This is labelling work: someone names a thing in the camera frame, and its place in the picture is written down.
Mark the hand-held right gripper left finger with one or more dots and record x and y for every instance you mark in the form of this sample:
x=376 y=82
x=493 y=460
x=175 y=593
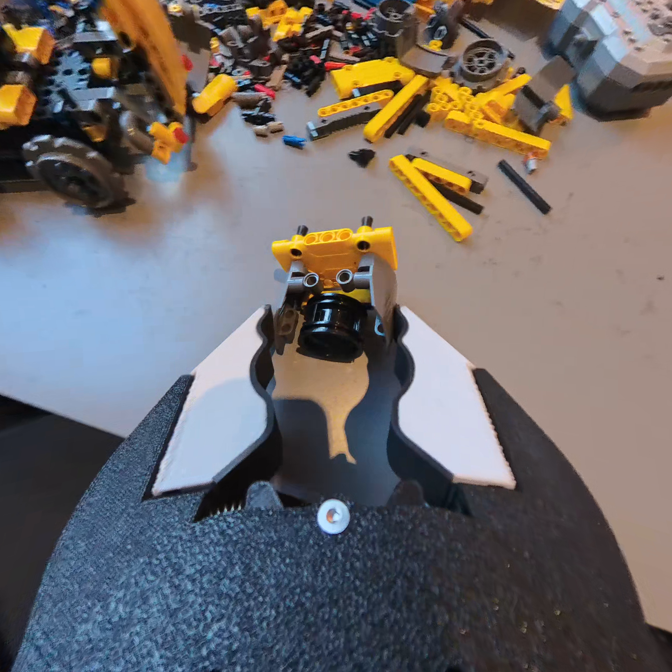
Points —
x=220 y=414

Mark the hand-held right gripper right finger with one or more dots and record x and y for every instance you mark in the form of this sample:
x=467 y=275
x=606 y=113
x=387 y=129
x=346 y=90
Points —
x=451 y=414

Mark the black toy wheel rim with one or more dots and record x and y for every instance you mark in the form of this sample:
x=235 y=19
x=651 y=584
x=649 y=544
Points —
x=333 y=328

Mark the yellow grey toy claw assembly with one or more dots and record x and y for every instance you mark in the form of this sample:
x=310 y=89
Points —
x=336 y=257

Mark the short black toy axle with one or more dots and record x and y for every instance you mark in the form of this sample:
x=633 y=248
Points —
x=462 y=199

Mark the long yellow toy beam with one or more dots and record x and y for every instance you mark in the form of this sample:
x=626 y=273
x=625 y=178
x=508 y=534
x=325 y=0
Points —
x=430 y=199

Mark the long black toy axle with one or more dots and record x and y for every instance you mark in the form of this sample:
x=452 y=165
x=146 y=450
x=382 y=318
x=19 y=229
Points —
x=525 y=188

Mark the short yellow toy beam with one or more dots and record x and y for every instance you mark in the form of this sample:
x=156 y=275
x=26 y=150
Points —
x=443 y=176

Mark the grey toothed toy rack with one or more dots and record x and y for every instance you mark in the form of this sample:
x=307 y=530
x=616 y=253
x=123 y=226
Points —
x=341 y=125
x=472 y=176

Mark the small silver red cylinder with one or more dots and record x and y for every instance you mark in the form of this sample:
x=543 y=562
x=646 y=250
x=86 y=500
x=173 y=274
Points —
x=531 y=163

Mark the small black toy connector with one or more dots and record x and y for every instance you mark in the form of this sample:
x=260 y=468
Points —
x=362 y=157

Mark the blue toy pin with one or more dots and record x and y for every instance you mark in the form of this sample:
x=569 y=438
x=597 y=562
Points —
x=294 y=141

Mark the yellow holed toy beam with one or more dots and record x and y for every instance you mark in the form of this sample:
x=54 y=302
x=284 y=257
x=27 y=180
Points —
x=504 y=135

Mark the heap of yellow toy beams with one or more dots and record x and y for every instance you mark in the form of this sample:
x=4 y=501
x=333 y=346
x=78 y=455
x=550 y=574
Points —
x=409 y=99

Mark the yellow toy vehicle model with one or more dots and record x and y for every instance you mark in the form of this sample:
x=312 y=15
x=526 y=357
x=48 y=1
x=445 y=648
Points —
x=89 y=105

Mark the grey spoked toy wheel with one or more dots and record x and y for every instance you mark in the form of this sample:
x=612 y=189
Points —
x=396 y=14
x=483 y=60

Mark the pile of small building pieces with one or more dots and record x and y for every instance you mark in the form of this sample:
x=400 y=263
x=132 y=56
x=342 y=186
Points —
x=294 y=47

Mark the grey toy motor hub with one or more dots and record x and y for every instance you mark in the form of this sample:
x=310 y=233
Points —
x=614 y=57

